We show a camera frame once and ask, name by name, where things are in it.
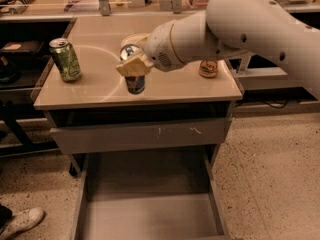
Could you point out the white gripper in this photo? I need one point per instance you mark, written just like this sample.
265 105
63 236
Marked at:
159 49

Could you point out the blue silver redbull can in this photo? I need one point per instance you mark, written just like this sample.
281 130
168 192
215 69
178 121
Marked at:
135 84

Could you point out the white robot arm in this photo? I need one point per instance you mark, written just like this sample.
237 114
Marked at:
228 29

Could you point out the orange soda can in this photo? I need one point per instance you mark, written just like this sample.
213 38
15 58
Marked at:
208 69

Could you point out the grey drawer cabinet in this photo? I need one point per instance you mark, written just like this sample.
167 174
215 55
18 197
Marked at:
101 97

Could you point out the green soda can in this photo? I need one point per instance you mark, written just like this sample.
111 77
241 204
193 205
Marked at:
65 59

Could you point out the grey top drawer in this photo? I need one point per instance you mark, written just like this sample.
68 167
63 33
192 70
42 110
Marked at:
135 136

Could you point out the open middle drawer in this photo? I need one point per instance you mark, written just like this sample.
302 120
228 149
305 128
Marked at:
165 194

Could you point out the white paper bowl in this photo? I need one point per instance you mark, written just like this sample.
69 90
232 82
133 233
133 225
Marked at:
138 40

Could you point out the white sneaker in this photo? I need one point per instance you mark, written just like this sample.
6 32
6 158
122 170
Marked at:
21 222

